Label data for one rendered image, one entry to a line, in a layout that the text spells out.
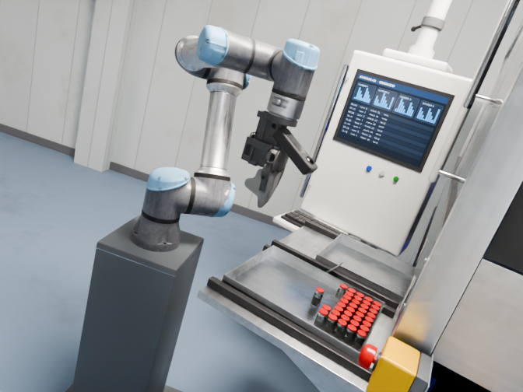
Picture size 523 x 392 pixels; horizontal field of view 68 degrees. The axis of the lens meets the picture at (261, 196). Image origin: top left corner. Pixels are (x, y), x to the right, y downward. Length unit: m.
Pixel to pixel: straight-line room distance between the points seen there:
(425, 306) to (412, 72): 1.14
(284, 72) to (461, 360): 0.60
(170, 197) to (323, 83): 2.53
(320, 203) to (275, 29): 2.07
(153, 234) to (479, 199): 0.86
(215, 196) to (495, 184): 0.78
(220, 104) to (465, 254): 0.83
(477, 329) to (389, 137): 1.09
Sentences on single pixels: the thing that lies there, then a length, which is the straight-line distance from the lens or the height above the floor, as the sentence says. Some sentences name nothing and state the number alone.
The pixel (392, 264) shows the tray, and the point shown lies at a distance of 1.41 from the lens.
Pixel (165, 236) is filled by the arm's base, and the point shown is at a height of 0.83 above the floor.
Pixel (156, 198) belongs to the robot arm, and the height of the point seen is 0.95.
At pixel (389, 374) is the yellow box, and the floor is 1.01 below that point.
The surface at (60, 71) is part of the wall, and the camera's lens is 4.35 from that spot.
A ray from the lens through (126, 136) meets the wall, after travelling 4.04.
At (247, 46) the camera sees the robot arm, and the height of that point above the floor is 1.41.
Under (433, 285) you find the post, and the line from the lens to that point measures 0.70.
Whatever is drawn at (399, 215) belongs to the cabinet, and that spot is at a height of 0.98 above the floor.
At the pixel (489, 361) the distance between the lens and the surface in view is 0.75.
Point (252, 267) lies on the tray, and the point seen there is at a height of 0.88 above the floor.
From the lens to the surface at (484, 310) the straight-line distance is 0.72.
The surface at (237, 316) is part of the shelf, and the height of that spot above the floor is 0.87.
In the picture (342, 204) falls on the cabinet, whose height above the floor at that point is 0.92.
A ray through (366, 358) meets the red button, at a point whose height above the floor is 1.00.
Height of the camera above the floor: 1.39
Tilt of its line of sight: 18 degrees down
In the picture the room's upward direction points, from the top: 17 degrees clockwise
